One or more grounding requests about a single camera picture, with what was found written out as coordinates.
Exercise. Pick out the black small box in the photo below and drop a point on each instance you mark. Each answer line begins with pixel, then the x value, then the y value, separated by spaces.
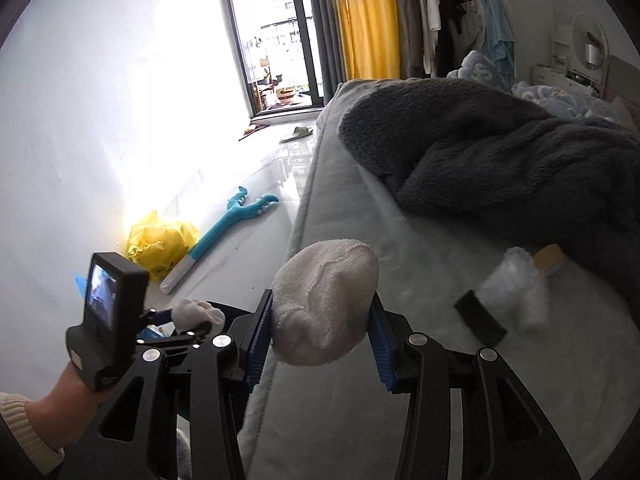
pixel 480 322

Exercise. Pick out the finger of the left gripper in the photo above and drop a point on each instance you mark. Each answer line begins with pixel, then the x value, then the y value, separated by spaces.
pixel 166 336
pixel 154 317

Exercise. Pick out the grey slipper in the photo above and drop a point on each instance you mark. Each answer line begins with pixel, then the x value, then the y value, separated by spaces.
pixel 299 133

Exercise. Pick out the white dresser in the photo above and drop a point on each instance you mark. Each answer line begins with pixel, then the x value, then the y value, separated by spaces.
pixel 561 71

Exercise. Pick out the round vanity mirror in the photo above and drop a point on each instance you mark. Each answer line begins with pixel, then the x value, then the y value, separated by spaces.
pixel 590 46

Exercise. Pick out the person's left hand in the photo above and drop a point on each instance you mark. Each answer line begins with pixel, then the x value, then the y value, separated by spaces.
pixel 61 417

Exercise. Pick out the dark grey fleece blanket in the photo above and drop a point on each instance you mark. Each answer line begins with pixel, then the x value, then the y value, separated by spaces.
pixel 462 150

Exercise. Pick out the grey bed mattress cover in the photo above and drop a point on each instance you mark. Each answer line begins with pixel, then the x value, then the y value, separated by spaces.
pixel 338 421

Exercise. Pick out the yellow curtain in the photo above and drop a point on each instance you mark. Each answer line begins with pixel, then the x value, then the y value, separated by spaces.
pixel 370 38

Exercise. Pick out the cream sleeve forearm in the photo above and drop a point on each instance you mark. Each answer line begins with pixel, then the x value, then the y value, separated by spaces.
pixel 23 452

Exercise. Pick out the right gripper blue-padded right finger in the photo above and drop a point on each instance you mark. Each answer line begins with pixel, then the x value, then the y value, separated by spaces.
pixel 505 433

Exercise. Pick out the dark grey curtain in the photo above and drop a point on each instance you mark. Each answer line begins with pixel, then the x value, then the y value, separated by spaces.
pixel 330 46

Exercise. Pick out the hanging clothes on rack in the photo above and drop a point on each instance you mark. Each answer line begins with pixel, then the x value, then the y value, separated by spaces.
pixel 435 36

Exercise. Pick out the large white sock ball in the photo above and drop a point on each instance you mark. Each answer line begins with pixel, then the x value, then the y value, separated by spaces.
pixel 321 302

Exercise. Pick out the beige headboard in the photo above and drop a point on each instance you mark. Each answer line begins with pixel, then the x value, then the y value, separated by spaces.
pixel 620 87

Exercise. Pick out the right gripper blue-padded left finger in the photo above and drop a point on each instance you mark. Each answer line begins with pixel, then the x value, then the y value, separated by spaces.
pixel 134 433

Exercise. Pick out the white plastic wrap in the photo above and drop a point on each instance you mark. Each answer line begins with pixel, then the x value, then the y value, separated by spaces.
pixel 516 292

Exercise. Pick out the light blue patterned quilt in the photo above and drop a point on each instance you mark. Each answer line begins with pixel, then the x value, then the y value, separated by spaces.
pixel 554 100

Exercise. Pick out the teal dinosaur plush stick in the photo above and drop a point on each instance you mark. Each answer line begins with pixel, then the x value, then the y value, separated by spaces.
pixel 237 210

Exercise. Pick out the brown cardboard tape roll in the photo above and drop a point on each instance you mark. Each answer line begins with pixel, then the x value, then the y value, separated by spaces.
pixel 549 259

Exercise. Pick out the blue wet wipes pack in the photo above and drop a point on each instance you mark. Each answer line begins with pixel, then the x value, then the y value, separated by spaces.
pixel 82 284

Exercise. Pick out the black window frame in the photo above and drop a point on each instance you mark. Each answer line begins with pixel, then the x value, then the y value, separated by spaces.
pixel 277 44

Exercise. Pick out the small white sock ball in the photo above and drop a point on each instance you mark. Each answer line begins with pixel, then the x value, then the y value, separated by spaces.
pixel 187 314

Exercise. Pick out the yellow plastic bag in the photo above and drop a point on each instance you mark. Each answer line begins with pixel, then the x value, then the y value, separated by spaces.
pixel 157 245

